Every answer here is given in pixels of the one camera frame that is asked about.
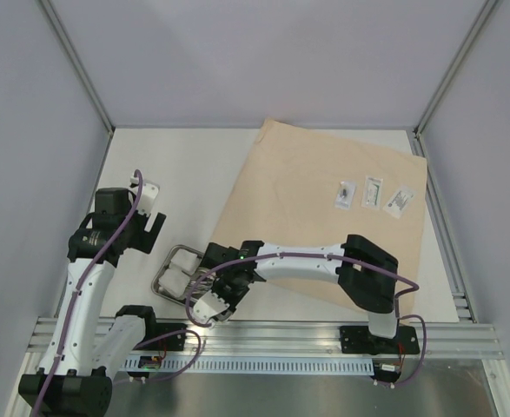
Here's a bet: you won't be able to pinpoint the white gauze pad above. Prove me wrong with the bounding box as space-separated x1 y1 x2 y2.
158 268 190 299
170 249 201 275

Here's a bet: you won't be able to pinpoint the stainless steel tray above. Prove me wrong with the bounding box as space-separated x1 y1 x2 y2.
150 244 242 322

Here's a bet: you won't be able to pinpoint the clear blister packet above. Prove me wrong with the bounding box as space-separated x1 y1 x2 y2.
334 181 356 210

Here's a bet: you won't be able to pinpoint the green white suture packet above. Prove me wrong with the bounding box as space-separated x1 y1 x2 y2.
361 175 383 210

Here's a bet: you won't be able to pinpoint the steel hemostat forceps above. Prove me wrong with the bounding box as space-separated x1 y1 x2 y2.
185 277 213 302

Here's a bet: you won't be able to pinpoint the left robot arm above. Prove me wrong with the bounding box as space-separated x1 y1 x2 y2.
18 179 166 416

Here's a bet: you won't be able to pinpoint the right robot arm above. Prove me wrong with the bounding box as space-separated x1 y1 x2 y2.
189 235 400 352

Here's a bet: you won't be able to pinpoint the beige cloth drape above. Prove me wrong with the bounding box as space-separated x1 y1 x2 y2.
209 117 430 316

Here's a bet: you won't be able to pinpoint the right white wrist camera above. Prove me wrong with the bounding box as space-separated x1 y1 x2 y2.
192 291 232 328

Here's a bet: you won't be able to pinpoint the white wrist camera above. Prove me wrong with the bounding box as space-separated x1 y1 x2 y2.
192 291 232 328
129 176 160 217

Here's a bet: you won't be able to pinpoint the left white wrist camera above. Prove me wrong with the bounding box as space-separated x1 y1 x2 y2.
129 176 160 217

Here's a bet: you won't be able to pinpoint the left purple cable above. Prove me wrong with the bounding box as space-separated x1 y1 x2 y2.
30 169 206 417

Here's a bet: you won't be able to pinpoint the purple cable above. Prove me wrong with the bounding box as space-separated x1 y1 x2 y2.
184 251 425 387
30 169 206 417

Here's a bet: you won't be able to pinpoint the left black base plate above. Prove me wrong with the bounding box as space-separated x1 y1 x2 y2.
131 322 188 352

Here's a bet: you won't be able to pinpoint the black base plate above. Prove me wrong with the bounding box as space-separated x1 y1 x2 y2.
131 322 188 352
339 325 421 355

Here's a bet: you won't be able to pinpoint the slotted grey cable duct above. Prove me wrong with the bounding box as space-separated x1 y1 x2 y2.
120 354 374 376

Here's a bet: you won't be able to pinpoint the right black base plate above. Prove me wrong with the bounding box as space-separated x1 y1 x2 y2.
339 325 421 355

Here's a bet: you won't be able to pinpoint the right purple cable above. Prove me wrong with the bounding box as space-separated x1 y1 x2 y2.
184 251 425 387

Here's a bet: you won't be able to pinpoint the left aluminium frame post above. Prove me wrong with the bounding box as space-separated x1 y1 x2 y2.
36 0 116 138

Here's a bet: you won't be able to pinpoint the aluminium frame post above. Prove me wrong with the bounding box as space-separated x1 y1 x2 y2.
36 0 116 138
414 0 502 136

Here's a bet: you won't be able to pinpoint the aluminium mounting rail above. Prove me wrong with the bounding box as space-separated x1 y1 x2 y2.
28 316 506 361

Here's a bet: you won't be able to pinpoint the right aluminium frame post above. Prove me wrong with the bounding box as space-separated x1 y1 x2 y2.
414 0 502 136

